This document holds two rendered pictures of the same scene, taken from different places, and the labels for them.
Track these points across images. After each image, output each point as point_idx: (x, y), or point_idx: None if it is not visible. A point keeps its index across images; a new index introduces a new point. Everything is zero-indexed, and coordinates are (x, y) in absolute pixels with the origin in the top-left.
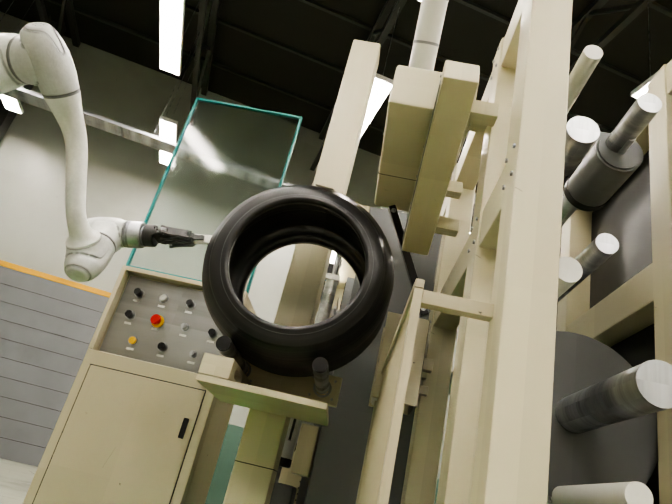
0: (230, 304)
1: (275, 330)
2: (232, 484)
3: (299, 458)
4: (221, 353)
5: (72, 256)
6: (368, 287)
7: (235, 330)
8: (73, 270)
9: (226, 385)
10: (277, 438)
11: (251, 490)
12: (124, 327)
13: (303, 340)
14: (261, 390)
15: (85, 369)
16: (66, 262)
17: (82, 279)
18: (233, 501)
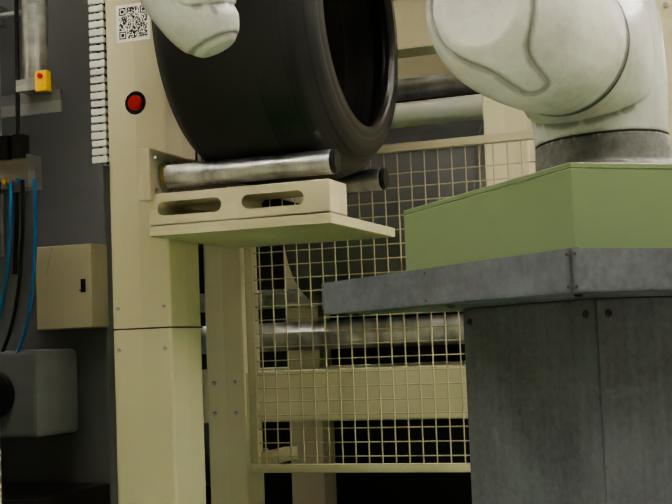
0: (334, 96)
1: (363, 135)
2: (176, 363)
3: (97, 302)
4: (315, 174)
5: (232, 12)
6: (396, 62)
7: (331, 137)
8: (229, 41)
9: (348, 224)
10: (197, 279)
11: (191, 364)
12: None
13: (375, 146)
14: (365, 224)
15: None
16: (223, 24)
17: (213, 54)
18: (181, 387)
